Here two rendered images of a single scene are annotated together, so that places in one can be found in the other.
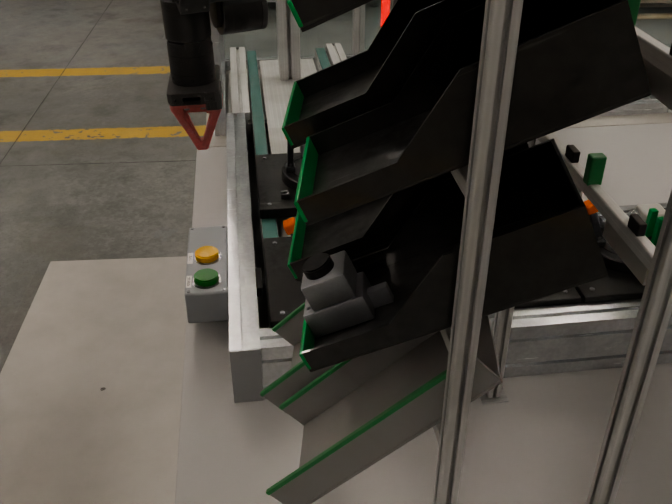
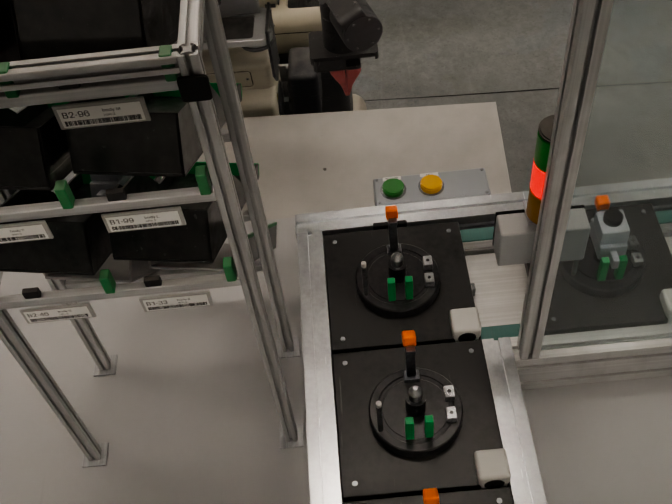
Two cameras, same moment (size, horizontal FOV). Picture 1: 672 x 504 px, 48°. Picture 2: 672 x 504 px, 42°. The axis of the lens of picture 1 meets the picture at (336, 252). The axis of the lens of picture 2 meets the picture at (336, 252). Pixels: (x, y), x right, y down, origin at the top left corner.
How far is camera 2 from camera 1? 145 cm
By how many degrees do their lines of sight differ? 70
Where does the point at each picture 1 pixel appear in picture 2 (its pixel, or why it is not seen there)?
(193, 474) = not seen: hidden behind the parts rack
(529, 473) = (197, 448)
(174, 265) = (494, 185)
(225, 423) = (279, 244)
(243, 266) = (421, 215)
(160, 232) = not seen: outside the picture
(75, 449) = (266, 167)
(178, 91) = (314, 37)
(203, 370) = not seen: hidden behind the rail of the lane
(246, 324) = (333, 224)
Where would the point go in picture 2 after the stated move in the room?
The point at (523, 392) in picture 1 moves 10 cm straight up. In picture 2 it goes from (291, 464) to (283, 437)
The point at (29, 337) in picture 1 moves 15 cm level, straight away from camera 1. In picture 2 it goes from (387, 115) to (449, 92)
